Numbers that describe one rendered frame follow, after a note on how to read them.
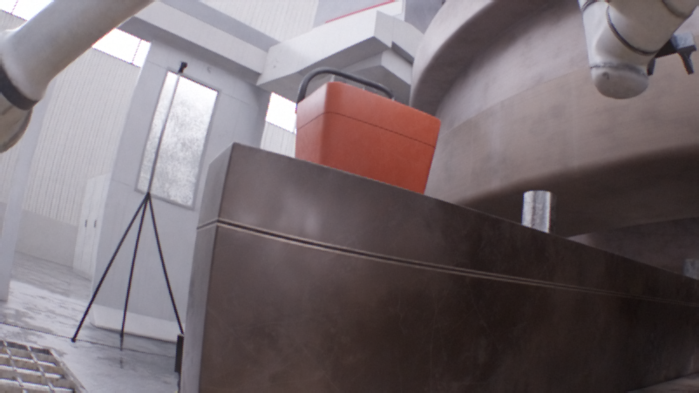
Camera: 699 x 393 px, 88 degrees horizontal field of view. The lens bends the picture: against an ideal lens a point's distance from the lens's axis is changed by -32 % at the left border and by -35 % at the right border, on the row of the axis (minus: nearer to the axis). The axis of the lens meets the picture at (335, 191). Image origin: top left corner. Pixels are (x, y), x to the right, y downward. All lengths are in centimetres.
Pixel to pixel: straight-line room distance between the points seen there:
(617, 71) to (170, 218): 353
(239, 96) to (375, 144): 361
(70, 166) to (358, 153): 1367
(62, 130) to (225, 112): 1051
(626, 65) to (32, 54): 84
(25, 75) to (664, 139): 119
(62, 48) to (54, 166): 1337
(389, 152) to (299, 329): 28
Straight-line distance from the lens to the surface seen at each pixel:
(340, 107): 71
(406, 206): 72
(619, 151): 107
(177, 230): 386
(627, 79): 61
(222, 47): 412
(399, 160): 74
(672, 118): 104
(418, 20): 425
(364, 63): 374
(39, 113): 358
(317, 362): 66
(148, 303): 377
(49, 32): 76
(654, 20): 54
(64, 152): 1423
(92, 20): 75
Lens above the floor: 51
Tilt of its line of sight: 13 degrees up
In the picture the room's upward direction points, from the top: 9 degrees clockwise
